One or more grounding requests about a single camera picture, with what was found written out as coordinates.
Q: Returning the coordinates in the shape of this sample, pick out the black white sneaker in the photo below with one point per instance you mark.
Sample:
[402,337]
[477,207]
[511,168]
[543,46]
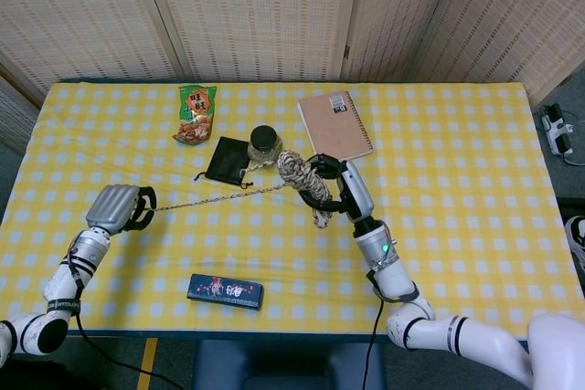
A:
[577,239]

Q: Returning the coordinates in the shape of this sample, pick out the yellow white checkered tablecloth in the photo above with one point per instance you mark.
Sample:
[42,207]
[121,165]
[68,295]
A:
[457,157]

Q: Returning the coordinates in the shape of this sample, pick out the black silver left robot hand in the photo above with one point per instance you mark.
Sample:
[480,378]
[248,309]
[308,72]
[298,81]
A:
[109,207]

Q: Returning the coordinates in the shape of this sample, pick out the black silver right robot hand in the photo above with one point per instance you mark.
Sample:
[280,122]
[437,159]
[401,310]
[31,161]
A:
[358,193]

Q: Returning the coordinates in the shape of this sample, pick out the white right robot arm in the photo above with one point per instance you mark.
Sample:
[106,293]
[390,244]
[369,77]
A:
[480,337]

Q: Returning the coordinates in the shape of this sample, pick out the green orange snack bag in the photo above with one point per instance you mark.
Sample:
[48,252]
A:
[196,111]

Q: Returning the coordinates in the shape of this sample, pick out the brown spiral notebook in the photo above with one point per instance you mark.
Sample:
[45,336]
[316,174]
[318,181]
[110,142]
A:
[336,125]

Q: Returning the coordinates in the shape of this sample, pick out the metal screen hinge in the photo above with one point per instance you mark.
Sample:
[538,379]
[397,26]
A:
[347,52]

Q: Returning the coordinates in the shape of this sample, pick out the dark blue printed box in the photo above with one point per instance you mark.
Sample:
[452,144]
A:
[226,291]

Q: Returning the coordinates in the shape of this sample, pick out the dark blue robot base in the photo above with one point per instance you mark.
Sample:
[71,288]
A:
[288,365]

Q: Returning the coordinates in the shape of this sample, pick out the white power strip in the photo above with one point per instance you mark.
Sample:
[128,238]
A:
[556,132]

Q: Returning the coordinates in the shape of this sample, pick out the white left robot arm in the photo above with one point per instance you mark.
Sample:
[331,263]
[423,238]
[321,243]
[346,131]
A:
[59,285]

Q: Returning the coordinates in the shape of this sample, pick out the yellow floor tape strip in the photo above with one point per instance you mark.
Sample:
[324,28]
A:
[147,362]

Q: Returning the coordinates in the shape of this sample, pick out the woven folding screen panel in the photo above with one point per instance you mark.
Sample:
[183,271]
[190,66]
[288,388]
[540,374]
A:
[516,15]
[256,11]
[16,116]
[77,11]
[393,11]

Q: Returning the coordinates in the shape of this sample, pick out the glass jar black lid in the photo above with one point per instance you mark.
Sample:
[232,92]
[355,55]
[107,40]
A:
[264,141]

